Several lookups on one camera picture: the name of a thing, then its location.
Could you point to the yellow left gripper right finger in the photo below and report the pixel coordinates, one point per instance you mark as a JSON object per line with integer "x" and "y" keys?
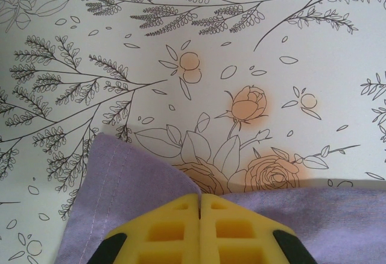
{"x": 235, "y": 215}

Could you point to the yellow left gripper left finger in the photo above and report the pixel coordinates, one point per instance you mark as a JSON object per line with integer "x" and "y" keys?
{"x": 169, "y": 215}

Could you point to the purple t-shirt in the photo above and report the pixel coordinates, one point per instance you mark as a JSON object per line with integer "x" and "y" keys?
{"x": 135, "y": 185}

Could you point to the floral table cover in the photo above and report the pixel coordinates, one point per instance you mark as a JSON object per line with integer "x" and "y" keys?
{"x": 211, "y": 35}

